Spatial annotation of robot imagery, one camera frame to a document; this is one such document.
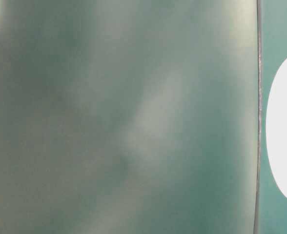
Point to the white round bowl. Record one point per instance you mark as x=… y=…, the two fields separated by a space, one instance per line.
x=276 y=128

